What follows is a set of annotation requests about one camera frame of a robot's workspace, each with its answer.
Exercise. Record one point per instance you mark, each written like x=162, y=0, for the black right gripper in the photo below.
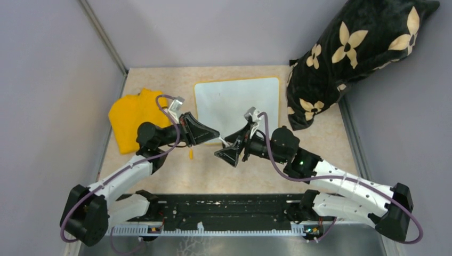
x=231, y=154

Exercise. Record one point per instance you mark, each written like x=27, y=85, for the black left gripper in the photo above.
x=193, y=132

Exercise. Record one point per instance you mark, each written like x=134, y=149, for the white marker pen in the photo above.
x=224, y=142

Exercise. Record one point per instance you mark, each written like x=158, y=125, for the white board yellow frame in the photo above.
x=222, y=105

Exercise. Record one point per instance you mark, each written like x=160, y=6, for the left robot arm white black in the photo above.
x=90, y=212

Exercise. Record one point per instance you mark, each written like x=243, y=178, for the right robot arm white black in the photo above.
x=387, y=209

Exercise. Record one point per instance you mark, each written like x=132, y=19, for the yellow cloth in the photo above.
x=129, y=112

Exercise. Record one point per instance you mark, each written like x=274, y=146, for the black floral pillow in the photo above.
x=364, y=37

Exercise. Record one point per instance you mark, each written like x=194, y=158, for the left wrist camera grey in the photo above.
x=175, y=106

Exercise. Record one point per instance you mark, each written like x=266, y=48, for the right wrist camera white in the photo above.
x=252, y=117

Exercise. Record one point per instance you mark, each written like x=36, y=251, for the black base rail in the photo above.
x=224, y=215

